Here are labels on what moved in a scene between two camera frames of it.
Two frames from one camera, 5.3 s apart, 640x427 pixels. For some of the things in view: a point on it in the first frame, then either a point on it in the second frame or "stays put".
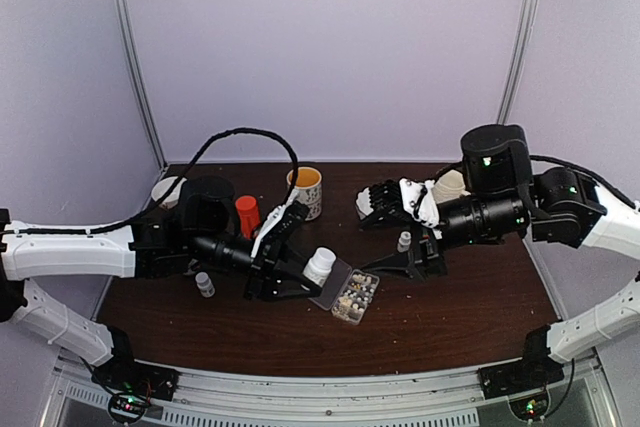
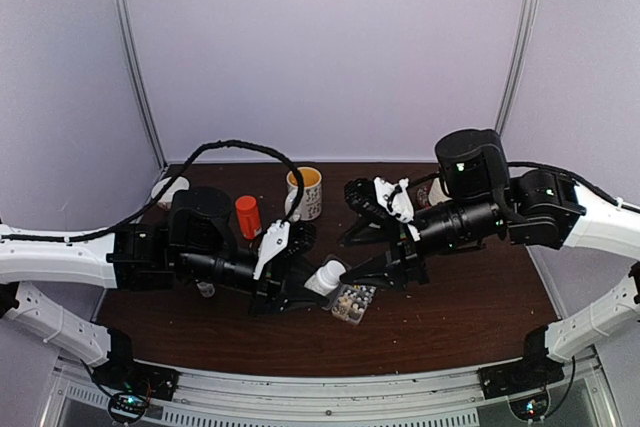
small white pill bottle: [205, 284] stays put
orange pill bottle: [249, 214] stays put
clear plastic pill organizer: [348, 292] stays put
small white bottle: [319, 265] -> [326, 278]
